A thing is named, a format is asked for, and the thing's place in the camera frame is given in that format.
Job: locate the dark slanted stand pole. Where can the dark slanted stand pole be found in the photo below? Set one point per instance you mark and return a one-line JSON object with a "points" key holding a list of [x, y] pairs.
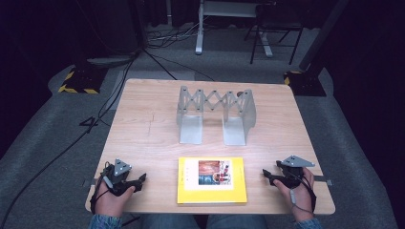
{"points": [[321, 35]]}

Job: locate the dark upright stand pole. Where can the dark upright stand pole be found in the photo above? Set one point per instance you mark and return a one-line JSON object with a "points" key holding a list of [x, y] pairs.
{"points": [[138, 25]]}

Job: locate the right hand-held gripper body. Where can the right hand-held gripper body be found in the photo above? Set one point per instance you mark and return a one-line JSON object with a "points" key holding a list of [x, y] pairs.
{"points": [[293, 175]]}

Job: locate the black yellow striped stand base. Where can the black yellow striped stand base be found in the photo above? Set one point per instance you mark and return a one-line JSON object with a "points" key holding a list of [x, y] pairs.
{"points": [[83, 81], [305, 84]]}

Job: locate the grey metal table bracket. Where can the grey metal table bracket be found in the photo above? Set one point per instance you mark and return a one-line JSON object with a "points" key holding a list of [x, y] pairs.
{"points": [[323, 180]]}

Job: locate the grey metal expandable book stand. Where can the grey metal expandable book stand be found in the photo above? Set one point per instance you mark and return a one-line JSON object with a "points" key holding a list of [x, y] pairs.
{"points": [[191, 130]]}

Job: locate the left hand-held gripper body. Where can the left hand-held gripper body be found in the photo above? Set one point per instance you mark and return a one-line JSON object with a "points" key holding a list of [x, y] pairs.
{"points": [[118, 178]]}

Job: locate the black chair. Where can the black chair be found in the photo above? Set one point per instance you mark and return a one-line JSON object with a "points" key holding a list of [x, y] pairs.
{"points": [[273, 25]]}

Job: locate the yellow book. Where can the yellow book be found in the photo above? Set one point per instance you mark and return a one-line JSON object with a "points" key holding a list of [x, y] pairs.
{"points": [[191, 194]]}

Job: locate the person's right hand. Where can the person's right hand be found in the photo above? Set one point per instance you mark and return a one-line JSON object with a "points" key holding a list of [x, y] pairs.
{"points": [[301, 200]]}

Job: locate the person's left hand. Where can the person's left hand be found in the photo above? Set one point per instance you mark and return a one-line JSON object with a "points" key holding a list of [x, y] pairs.
{"points": [[111, 203]]}

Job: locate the white desk frame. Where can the white desk frame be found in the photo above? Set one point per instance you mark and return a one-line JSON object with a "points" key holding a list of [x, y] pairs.
{"points": [[199, 38]]}

